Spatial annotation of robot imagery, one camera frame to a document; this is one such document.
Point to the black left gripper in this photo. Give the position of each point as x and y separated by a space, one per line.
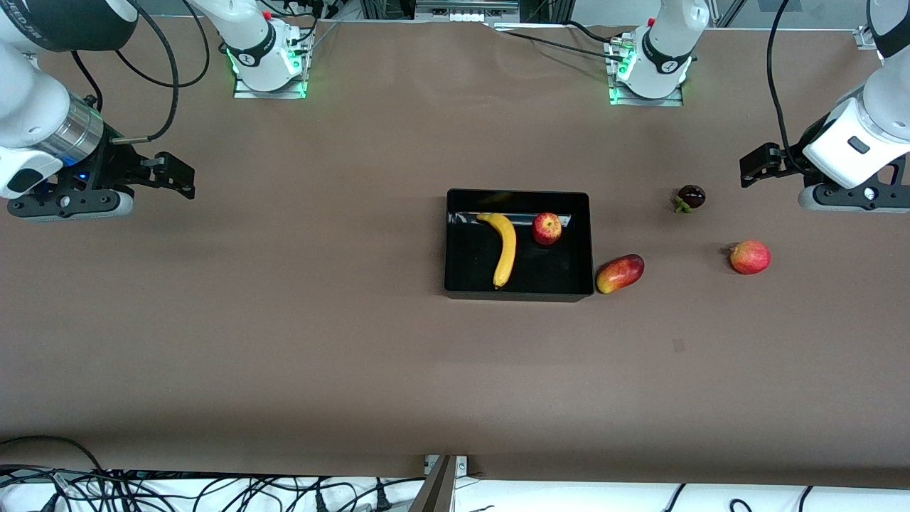
784 161

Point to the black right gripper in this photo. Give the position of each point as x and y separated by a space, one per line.
119 166

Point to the red yellow apple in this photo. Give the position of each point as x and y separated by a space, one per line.
547 229

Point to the black rectangular plastic box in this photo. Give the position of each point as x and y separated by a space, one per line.
554 274

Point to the yellow banana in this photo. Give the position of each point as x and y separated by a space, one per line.
506 249

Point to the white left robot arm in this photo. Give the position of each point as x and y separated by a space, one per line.
668 50

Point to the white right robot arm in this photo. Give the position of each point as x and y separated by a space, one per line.
28 92

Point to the dark purple mangosteen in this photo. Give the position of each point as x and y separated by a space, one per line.
692 196

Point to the red yellow mango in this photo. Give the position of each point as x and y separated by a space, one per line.
620 274

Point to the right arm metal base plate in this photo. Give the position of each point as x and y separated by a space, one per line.
245 92

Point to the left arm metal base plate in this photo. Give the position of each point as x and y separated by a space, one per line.
618 100

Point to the aluminium corner bracket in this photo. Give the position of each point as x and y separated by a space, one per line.
866 37

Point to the small metal edge bracket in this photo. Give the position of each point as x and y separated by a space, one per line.
462 466

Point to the dark grey camera post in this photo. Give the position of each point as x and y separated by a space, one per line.
437 491

